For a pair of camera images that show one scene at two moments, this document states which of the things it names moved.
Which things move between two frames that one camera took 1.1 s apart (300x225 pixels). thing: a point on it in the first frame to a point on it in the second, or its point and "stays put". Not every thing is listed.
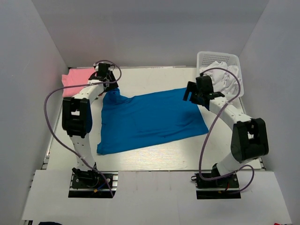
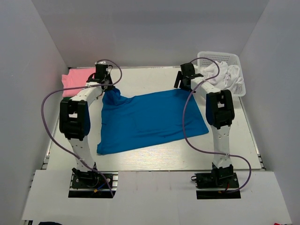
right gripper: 191,87 to 181,77
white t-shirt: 224,81 stays put
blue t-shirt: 128,122 stays put
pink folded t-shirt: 76,77 stays put
